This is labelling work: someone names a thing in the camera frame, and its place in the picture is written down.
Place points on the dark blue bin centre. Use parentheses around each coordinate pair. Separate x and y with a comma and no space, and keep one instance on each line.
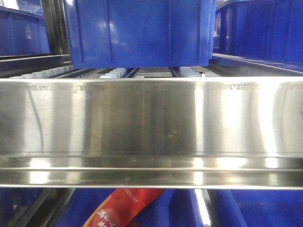
(140,33)

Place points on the dark blue bin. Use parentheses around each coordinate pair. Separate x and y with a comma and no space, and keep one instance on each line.
(140,33)
(22,33)
(258,208)
(174,208)
(266,30)

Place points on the dark blue bin lower right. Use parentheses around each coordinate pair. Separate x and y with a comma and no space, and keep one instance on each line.
(258,208)

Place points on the dark blue bin left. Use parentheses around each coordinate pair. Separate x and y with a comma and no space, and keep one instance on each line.
(22,33)

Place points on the white roller track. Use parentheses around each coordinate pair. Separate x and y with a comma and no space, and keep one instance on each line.
(69,72)

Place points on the red snack package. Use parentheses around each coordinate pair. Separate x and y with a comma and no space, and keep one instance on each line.
(121,206)

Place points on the stainless steel shelf rail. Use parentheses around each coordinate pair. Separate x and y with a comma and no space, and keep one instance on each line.
(234,133)

